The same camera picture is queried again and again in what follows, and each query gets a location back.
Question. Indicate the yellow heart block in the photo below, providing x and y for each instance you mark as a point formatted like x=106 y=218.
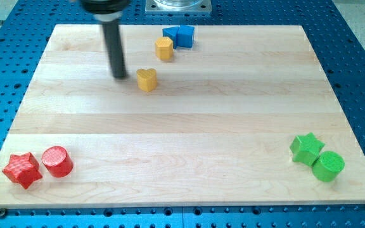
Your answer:
x=147 y=79

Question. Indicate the black robot arm end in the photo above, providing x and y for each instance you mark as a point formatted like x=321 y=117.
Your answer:
x=105 y=10

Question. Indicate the yellow hexagon block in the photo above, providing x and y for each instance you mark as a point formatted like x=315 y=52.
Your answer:
x=164 y=48

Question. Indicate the light wooden board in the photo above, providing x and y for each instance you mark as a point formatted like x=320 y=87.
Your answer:
x=216 y=130

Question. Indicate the blue cube block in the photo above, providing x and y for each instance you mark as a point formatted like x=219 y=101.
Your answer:
x=185 y=36

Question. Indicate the blue triangle block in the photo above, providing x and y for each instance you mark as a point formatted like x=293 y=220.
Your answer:
x=171 y=32

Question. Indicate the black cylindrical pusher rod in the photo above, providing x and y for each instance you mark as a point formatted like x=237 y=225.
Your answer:
x=114 y=48

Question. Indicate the green star block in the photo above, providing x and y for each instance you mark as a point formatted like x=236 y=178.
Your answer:
x=306 y=149

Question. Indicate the red cylinder block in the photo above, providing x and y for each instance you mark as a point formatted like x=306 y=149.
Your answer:
x=57 y=161

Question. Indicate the green cylinder block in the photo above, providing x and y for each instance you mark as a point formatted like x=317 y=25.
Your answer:
x=328 y=166

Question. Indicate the red star block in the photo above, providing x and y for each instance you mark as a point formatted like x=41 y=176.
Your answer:
x=22 y=169

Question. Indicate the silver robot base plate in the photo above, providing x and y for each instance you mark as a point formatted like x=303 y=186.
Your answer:
x=177 y=6

